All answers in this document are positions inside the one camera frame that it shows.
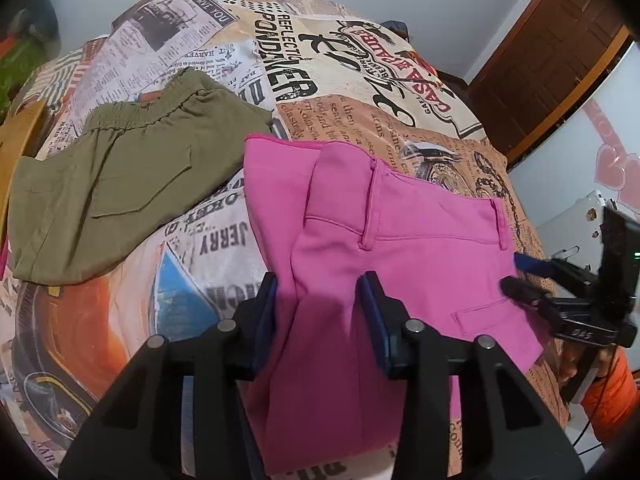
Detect pink pants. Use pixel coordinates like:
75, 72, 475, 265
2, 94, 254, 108
244, 134, 542, 474

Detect orange sleeve right forearm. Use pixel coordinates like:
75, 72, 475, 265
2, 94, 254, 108
582, 349, 639, 446

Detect right hand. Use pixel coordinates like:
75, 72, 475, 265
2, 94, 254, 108
560, 340, 616, 386

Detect white appliance box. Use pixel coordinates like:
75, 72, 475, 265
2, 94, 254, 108
537, 190, 613, 274

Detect brown wooden door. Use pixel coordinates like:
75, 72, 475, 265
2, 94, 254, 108
470, 0, 631, 162

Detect olive green pants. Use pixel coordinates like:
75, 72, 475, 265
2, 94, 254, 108
8, 68, 272, 286

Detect blue backpack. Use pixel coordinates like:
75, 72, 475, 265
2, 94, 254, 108
382, 21, 410, 42

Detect brown cardboard box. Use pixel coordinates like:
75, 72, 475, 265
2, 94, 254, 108
0, 100, 48, 247

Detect green bag clothes pile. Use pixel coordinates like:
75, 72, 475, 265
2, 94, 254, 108
1, 0, 60, 120

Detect black cable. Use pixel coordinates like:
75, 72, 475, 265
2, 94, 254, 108
569, 349, 622, 456

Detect pink heart wall stickers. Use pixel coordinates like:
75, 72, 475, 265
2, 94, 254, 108
584, 99, 639, 216

